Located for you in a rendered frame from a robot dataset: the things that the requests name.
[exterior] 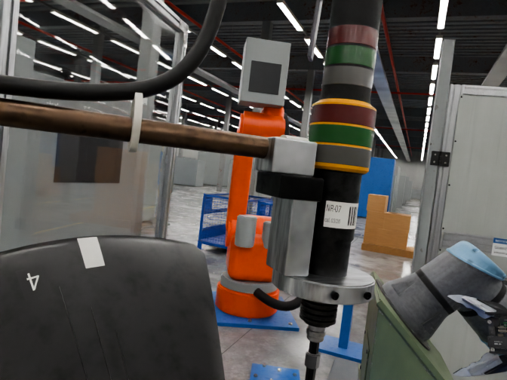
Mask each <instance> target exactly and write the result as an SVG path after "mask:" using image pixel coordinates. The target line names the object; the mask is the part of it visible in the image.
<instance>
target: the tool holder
mask: <svg viewBox="0 0 507 380"><path fill-rule="evenodd" d="M268 140H269V150H268V153H267V156H266V157H265V158H264V159H262V158H255V163H254V169H255V170H258V173H257V185H256V192H257V193H260V194H264V195H268V196H272V197H274V200H273V207H272V219H271V225H270V232H269V245H268V251H267V257H266V264H267V265H268V266H270V267H271V268H273V270H272V283H273V284H274V285H275V286H276V287H277V288H278V289H280V290H281V291H283V292H285V293H287V294H290V295H292V296H296V297H299V298H301V299H306V300H310V301H313V302H321V303H327V304H333V305H359V304H363V303H366V302H369V301H370V300H371V299H372V298H373V294H374V287H375V282H376V281H375V280H374V279H373V277H372V276H370V275H369V274H367V273H365V272H363V271H361V270H358V269H356V268H352V267H349V266H348V271H347V276H345V277H322V276H318V275H314V274H310V273H309V263H310V257H311V251H312V239H313V233H314V226H315V214H316V208H317V202H320V201H321V199H322V193H323V187H324V180H323V179H322V178H316V177H312V176H314V170H315V159H316V152H317V145H318V144H317V143H316V142H310V141H304V140H298V139H289V138H284V137H279V136H272V137H268Z"/></svg>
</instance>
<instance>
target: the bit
mask: <svg viewBox="0 0 507 380"><path fill-rule="evenodd" d="M318 349H319V343H315V342H309V349H308V350H307V351H306V356H305V363H304V365H305V366H306V377H305V380H315V373H316V369H318V368H319V366H320V359H321V353H320V352H319V351H318Z"/></svg>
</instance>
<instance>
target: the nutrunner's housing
mask: <svg viewBox="0 0 507 380"><path fill-rule="evenodd" d="M362 175H364V174H363V173H353V172H346V171H339V170H326V169H318V168H315V170H314V176H312V177H316V178H322V179H323V180H324V187H323V193H322V199H321V201H320V202H317V208H316V214H315V226H314V233H313V239H312V251H311V257H310V263H309V273H310V274H314V275H318V276H322V277H345V276H347V271H348V265H349V254H350V247H351V242H352V241H353V240H354V236H355V226H356V219H357V214H358V201H359V195H360V189H361V178H362ZM300 306H301V307H300V319H302V320H303V321H304V322H305V323H306V324H308V325H310V326H314V327H320V328H326V327H329V326H332V325H334V324H335V323H336V316H337V310H338V305H333V304H327V303H321V302H313V301H310V300H306V299H301V304H300Z"/></svg>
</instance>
